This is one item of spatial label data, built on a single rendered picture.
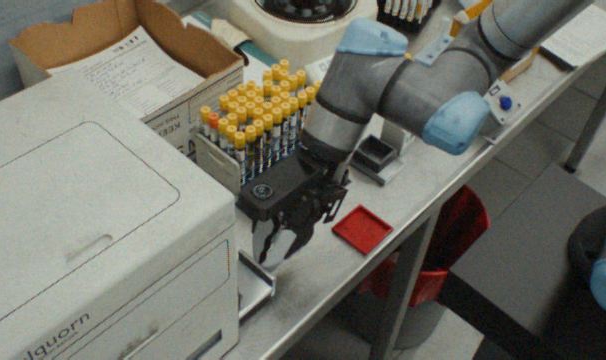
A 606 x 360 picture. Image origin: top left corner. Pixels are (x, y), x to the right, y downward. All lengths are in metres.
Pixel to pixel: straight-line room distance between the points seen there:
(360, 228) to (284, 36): 0.37
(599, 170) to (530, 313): 1.74
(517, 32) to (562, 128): 1.93
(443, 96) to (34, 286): 0.46
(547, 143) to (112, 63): 1.82
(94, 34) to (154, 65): 0.12
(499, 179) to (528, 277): 1.50
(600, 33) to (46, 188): 1.19
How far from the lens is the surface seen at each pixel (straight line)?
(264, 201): 0.76
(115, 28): 1.23
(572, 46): 1.46
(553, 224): 0.99
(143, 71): 1.16
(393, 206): 1.04
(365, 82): 0.75
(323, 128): 0.78
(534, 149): 2.57
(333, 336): 1.89
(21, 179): 0.68
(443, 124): 0.73
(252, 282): 0.88
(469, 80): 0.78
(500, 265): 0.92
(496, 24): 0.80
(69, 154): 0.69
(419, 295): 1.58
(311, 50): 1.17
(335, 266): 0.95
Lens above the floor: 1.65
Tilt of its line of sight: 47 degrees down
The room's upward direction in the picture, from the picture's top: 6 degrees clockwise
